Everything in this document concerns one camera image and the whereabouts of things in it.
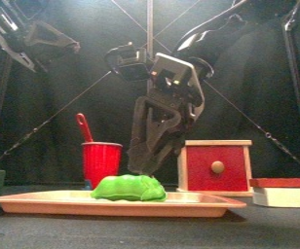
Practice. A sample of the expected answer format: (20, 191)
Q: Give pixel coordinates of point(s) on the green toy vegetable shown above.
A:
(128, 189)

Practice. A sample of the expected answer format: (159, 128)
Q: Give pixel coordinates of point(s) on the white box with red lid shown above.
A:
(282, 196)

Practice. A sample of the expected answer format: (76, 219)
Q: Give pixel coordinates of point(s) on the grey frame upright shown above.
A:
(289, 42)

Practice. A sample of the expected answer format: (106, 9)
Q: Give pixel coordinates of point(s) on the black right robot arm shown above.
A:
(217, 32)

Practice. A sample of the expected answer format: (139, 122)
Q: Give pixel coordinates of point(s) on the red ribbed plastic cup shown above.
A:
(100, 162)

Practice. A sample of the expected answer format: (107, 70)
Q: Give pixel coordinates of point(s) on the grey vertical frame pole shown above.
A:
(150, 19)

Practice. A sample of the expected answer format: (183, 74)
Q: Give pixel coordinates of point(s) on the pink plastic tray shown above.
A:
(191, 206)

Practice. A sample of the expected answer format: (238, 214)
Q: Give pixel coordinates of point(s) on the red drawer with wooden knob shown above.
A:
(199, 175)

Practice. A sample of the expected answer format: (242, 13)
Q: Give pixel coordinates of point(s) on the small blue object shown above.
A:
(87, 186)

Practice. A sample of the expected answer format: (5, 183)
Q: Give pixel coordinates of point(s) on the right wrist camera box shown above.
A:
(130, 66)

